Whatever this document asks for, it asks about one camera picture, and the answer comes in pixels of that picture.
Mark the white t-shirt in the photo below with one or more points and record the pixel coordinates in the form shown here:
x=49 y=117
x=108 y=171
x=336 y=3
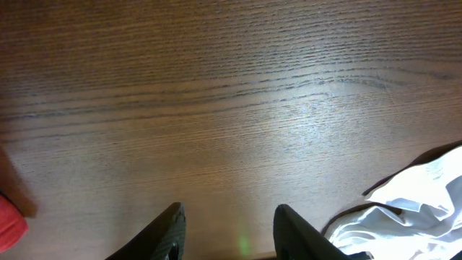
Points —
x=415 y=214

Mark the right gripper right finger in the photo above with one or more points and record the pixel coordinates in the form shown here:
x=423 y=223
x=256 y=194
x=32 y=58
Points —
x=296 y=239

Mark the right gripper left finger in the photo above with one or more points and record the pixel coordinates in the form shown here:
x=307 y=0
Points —
x=163 y=238

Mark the red printed t-shirt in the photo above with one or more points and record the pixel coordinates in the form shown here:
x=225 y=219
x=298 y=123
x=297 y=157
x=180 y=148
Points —
x=13 y=225

